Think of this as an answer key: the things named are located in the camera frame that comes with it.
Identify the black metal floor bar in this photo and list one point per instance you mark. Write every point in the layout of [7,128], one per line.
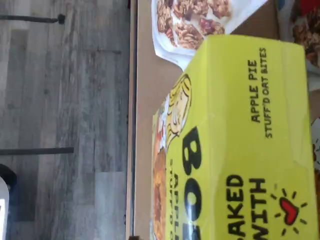
[37,151]
[30,19]

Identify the red label granola bag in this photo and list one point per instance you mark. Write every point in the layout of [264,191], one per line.
[305,37]
[190,30]

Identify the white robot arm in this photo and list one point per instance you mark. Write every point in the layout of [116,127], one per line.
[3,200]

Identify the green Bobo's apple pie box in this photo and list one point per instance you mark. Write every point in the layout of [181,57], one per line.
[316,145]

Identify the yellow oat bites box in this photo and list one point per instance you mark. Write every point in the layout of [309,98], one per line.
[237,150]

